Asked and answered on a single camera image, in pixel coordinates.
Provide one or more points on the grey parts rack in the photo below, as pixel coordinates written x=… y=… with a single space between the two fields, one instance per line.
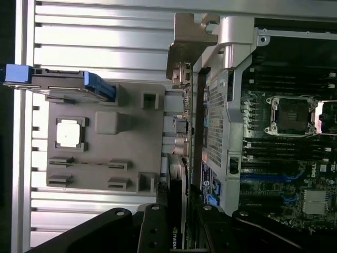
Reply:
x=105 y=153

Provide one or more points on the silver CPU chip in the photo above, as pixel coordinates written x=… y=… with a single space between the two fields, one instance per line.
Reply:
x=68 y=131

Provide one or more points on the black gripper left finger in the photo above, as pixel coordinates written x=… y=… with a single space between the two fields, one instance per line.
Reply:
x=155 y=229

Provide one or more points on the metal socket cover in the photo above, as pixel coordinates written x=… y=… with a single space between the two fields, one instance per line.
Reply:
x=327 y=117

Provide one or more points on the green motherboard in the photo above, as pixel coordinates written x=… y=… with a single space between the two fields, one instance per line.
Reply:
x=276 y=189

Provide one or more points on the open black PC case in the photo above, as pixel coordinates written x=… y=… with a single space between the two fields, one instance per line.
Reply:
x=231 y=105

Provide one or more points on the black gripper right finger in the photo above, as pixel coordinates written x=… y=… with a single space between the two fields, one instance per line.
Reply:
x=213 y=232

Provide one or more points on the hard disk with blue rails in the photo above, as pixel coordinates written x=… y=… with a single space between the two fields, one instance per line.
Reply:
x=60 y=72

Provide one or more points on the CPU socket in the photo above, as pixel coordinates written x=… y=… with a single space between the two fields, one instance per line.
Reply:
x=292 y=116

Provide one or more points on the silver chipset heatsink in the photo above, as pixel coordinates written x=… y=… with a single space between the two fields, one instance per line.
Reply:
x=316 y=201

